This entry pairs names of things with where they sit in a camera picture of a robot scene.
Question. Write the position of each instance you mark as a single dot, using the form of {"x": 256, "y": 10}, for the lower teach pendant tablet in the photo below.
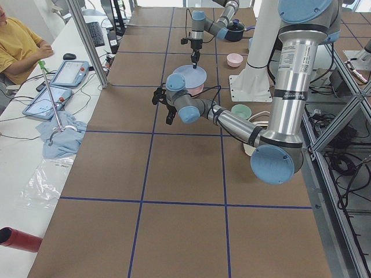
{"x": 42, "y": 106}

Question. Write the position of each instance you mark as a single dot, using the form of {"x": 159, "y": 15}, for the person in yellow shirt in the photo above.
{"x": 21, "y": 49}

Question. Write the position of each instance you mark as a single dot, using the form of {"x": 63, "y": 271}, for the clear plastic bag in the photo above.
{"x": 44, "y": 188}

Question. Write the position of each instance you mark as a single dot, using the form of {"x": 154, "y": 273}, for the upper teach pendant tablet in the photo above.
{"x": 70, "y": 74}

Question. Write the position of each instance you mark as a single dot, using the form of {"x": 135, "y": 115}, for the light blue cloth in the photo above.
{"x": 61, "y": 144}

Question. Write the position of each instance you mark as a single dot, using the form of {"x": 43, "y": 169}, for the black keyboard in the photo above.
{"x": 96, "y": 33}

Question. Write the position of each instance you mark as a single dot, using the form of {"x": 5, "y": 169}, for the black computer mouse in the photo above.
{"x": 69, "y": 56}

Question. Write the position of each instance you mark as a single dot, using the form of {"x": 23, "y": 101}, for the green bowl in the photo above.
{"x": 242, "y": 111}

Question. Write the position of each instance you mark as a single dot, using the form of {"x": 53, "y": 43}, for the blue plate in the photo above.
{"x": 194, "y": 77}

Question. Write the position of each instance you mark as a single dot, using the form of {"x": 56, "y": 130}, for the teach pendant tablet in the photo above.
{"x": 70, "y": 74}
{"x": 42, "y": 106}

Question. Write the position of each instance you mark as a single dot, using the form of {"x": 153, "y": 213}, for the pink bowl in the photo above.
{"x": 234, "y": 60}

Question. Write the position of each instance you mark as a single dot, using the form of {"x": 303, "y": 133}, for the white toaster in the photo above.
{"x": 261, "y": 124}

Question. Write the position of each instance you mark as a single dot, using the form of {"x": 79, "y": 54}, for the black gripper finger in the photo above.
{"x": 170, "y": 117}
{"x": 195, "y": 56}

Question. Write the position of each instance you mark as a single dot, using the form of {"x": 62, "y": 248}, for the dark blue lidded pot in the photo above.
{"x": 236, "y": 30}

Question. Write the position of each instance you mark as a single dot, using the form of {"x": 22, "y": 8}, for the aluminium frame post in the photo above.
{"x": 82, "y": 29}

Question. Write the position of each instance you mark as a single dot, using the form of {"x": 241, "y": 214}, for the metal rod green tip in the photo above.
{"x": 60, "y": 127}

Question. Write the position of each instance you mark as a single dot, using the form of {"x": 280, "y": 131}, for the red cylinder bottle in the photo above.
{"x": 16, "y": 239}

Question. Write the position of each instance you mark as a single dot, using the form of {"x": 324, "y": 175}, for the pink plate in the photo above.
{"x": 195, "y": 90}

